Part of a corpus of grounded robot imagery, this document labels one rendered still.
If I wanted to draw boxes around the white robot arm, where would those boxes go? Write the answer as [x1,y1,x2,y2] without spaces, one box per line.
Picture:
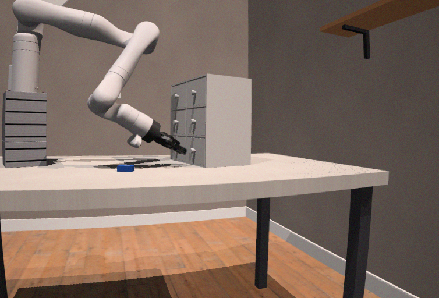
[8,0,160,148]

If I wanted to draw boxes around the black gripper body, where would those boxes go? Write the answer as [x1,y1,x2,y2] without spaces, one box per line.
[142,120,168,144]

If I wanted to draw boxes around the blue nine-volt battery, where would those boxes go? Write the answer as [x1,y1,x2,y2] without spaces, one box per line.
[117,165,134,172]

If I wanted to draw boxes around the grey chest of drawers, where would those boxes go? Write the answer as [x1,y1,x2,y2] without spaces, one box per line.
[170,73,252,168]

